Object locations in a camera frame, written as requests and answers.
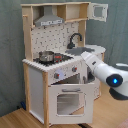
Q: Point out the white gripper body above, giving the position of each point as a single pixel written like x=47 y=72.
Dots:
x=91 y=60

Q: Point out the white oven door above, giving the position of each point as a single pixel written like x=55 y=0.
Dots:
x=71 y=103

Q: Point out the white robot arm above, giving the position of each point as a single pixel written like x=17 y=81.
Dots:
x=116 y=79

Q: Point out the wooden toy kitchen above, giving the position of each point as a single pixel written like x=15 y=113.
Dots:
x=39 y=78

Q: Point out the grey toy sink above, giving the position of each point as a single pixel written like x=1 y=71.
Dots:
x=79 y=50

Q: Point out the right red stove knob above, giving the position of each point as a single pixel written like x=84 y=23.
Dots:
x=74 y=69

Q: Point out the red stove knob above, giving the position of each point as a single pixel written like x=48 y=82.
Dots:
x=56 y=76
x=74 y=69

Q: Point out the black toy faucet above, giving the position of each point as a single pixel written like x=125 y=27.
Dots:
x=71 y=44

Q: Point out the left red stove knob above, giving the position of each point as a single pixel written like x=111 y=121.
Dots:
x=56 y=76

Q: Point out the black toy stovetop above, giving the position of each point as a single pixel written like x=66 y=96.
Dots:
x=58 y=58

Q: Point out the silver toy pot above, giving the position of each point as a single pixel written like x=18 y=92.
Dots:
x=46 y=56

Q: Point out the white microwave cabinet door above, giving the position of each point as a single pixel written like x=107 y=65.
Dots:
x=97 y=11

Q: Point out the grey range hood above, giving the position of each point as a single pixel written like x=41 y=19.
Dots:
x=48 y=18

